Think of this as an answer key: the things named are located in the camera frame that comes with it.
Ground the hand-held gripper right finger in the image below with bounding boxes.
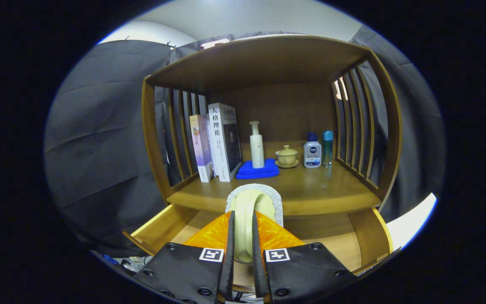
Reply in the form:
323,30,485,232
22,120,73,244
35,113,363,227
251,210,358,304

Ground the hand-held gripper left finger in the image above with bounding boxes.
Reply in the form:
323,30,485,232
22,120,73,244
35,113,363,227
133,210,236,304

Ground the pale green scrub brush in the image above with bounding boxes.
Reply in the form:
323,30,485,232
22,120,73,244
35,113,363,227
225,183,284,264

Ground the brown wooden drawer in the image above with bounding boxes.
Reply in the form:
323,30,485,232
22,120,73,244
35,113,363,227
123,204,394,294

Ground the wooden countertop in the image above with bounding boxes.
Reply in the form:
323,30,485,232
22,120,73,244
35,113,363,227
166,141,382,217

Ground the brown wooden cabinet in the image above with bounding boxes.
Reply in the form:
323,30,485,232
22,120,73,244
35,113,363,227
123,35,403,296

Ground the blue folded cloth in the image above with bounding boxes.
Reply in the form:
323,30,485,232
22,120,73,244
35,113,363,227
236,158,280,180

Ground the thin white book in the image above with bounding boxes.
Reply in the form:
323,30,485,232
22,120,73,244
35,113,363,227
206,113,221,178

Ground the yellow lidded teacup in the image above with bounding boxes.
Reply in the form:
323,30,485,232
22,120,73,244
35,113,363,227
275,145,300,169

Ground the white pump bottle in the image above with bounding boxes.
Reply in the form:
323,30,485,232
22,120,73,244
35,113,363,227
249,121,265,169

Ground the purple book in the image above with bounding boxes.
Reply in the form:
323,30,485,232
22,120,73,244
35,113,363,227
189,114,215,183

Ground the thick white book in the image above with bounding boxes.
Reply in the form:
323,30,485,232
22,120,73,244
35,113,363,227
208,102,243,183

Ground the white bottle with blue cap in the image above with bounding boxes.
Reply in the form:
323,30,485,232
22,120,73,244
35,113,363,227
303,132,322,169

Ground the teal bottle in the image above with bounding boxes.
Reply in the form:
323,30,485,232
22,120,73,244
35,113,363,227
323,130,334,167

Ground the white flat board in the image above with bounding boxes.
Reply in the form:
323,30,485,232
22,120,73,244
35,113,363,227
386,193,437,250

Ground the black backdrop cloth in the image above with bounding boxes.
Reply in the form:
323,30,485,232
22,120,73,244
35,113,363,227
44,24,446,258

